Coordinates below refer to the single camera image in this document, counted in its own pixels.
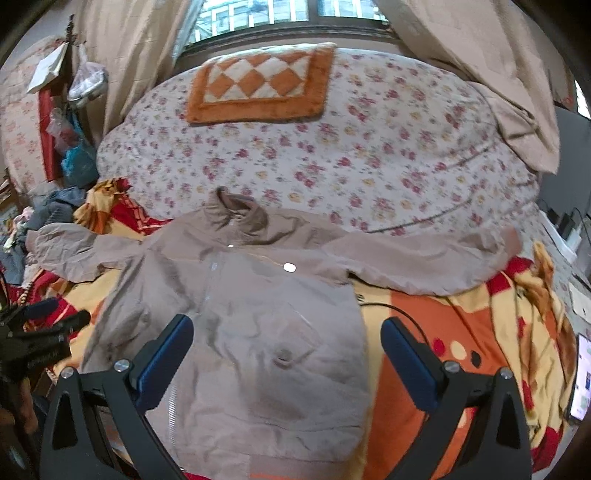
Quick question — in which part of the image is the beige zip jacket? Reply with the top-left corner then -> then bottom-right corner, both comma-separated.
27,188 -> 522,479

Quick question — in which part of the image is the grey blue clothes pile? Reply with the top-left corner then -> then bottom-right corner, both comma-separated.
16,187 -> 86,253

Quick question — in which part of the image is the smartphone with lit screen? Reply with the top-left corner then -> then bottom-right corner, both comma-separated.
567,334 -> 591,424

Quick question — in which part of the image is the orange red yellow blanket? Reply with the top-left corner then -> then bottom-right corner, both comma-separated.
8,179 -> 577,479

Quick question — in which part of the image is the blue plastic bag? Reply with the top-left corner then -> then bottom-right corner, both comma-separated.
61,139 -> 99,189

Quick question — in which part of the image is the white paper on bed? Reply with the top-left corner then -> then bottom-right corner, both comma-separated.
569,283 -> 591,324

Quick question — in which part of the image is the white power strip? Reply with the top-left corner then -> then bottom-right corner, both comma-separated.
542,208 -> 581,252

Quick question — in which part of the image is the black charger plug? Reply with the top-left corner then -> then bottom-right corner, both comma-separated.
557,213 -> 575,240

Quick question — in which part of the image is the white plastic bag hanging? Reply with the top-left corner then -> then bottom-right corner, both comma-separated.
67,44 -> 108,108

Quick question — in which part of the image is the white hanging paper bag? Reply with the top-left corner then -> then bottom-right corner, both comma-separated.
27,42 -> 69,94

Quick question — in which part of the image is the beige curtain left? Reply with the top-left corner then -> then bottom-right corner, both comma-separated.
75,0 -> 204,143

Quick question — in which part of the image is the beige curtain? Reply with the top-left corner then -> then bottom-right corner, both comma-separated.
376,1 -> 560,174
75,0 -> 204,143

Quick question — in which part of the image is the floral quilt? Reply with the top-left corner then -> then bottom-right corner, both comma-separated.
97,48 -> 539,235

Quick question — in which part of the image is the orange checkered pillow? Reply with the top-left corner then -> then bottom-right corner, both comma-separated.
185,42 -> 335,125

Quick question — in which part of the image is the beige curtain right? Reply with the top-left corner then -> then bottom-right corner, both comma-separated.
376,1 -> 560,174

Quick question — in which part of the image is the black cable on blanket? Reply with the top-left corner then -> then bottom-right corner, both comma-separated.
358,301 -> 433,345

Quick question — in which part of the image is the window with frame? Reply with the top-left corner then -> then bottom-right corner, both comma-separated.
176,0 -> 398,54

